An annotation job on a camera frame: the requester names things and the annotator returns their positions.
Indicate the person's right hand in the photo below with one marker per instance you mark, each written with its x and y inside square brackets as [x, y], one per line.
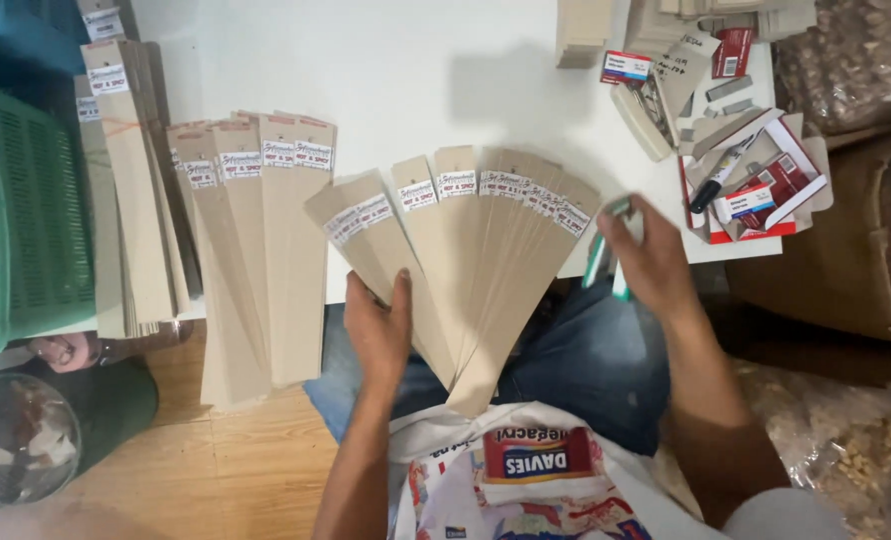
[652, 255]

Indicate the person's left hand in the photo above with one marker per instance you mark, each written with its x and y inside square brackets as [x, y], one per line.
[374, 337]

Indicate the person's right fingers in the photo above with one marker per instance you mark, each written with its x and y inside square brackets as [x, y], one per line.
[616, 219]

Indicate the green and white stapler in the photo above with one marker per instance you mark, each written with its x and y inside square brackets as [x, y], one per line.
[597, 259]

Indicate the fan of labelled cardboard strips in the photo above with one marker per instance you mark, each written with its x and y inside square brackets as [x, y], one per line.
[483, 255]

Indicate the beige stapler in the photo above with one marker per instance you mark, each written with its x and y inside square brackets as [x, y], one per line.
[639, 124]

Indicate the black marker pen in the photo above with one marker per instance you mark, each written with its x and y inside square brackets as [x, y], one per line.
[721, 174]

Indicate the red and white staple box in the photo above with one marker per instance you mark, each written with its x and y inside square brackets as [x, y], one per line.
[626, 67]

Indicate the person's blue jeans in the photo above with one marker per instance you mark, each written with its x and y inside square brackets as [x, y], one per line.
[580, 367]

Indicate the handwritten cardboard note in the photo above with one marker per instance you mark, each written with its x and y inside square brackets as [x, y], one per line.
[687, 71]

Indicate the short grey staple strip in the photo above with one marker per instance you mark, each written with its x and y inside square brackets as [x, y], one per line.
[738, 107]

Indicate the open carton of staple boxes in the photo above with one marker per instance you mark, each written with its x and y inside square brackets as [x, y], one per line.
[779, 191]

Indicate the long grey staple strip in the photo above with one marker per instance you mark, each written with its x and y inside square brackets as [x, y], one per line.
[729, 88]

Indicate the small stack of blank cards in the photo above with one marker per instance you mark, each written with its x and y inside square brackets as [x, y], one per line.
[584, 34]

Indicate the heap of blank cardboard pieces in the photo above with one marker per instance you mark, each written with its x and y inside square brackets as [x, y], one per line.
[723, 13]

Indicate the person's white printed shirt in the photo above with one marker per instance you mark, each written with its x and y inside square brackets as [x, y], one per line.
[535, 480]

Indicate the clear bag of brown nuts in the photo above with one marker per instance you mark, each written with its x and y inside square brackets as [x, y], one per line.
[854, 60]

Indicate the clear bag of pale snacks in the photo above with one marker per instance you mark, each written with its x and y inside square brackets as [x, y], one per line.
[843, 450]

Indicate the row of labelled cardboard strips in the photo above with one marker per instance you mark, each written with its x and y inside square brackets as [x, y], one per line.
[265, 262]

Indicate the banded stack of cardboard strips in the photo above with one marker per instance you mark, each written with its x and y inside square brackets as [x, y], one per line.
[134, 225]

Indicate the orange rubber band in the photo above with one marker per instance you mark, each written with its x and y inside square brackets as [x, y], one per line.
[119, 127]

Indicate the single labelled cardboard strip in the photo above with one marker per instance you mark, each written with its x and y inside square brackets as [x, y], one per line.
[102, 21]

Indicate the green plastic basket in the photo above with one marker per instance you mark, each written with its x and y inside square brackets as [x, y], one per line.
[33, 210]

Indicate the blue plastic container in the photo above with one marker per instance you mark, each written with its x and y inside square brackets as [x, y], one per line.
[18, 30]

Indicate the round clear lid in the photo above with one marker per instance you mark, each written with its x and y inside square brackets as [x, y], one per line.
[18, 439]

